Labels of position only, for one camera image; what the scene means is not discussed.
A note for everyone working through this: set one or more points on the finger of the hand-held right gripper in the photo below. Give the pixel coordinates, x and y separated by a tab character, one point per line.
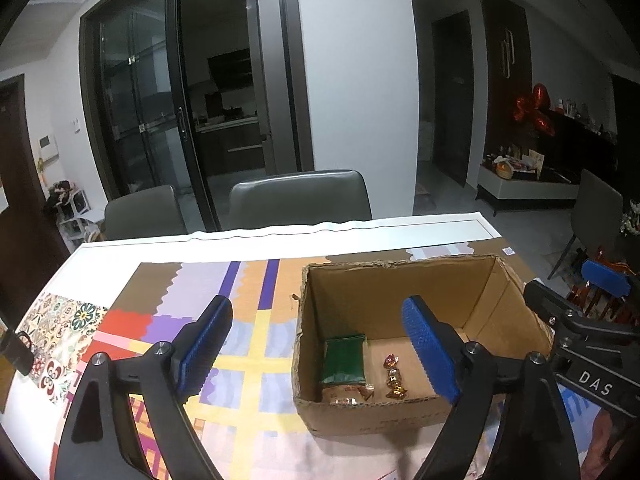
607	275
545	302

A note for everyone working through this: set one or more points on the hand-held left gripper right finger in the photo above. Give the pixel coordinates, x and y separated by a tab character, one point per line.
430	355

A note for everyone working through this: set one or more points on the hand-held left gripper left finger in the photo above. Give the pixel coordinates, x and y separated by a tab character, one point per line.
202	355

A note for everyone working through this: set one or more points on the dark green snack packet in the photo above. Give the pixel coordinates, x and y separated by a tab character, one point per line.
342	362

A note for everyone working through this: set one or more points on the tan snack packet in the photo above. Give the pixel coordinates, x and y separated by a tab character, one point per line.
345	394

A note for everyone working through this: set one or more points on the cardboard box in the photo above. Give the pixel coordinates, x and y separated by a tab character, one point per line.
360	420

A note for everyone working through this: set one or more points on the red wooden chair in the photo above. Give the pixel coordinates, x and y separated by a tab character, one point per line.
617	305

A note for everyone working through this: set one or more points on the colourful striped table mat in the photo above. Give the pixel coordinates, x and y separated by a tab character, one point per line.
240	375

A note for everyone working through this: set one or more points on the grey dining chair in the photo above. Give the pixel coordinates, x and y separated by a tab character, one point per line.
300	200
145	212
595	215

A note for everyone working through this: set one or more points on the flower bouquet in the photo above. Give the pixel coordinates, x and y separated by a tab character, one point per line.
631	217

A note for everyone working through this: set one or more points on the white low sideboard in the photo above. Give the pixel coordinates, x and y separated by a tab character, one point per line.
525	190

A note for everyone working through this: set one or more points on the dark console cabinet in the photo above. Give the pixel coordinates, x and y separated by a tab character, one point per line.
585	145

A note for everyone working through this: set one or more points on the floral patterned tile mat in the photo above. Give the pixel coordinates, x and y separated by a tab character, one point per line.
60	340

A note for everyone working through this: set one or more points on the black mug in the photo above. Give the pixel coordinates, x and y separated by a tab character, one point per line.
17	352

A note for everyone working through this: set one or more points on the white shoe rack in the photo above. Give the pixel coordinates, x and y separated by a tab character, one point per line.
75	220

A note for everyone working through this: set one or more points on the red foil balloon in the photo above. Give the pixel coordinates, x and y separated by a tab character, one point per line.
539	97

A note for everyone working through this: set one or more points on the dark tall wardrobe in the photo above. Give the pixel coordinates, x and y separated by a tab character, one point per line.
505	85

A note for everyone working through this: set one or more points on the dark interior door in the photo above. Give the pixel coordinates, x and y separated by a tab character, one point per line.
452	100

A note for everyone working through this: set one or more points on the white intercom panel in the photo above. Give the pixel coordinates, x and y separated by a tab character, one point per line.
48	144

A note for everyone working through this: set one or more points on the silver refrigerator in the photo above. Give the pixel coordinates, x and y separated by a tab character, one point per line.
265	85

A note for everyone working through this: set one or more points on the black framed sliding glass door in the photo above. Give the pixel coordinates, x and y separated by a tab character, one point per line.
140	85

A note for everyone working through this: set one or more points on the black range hood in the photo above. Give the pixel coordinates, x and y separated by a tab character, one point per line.
230	70

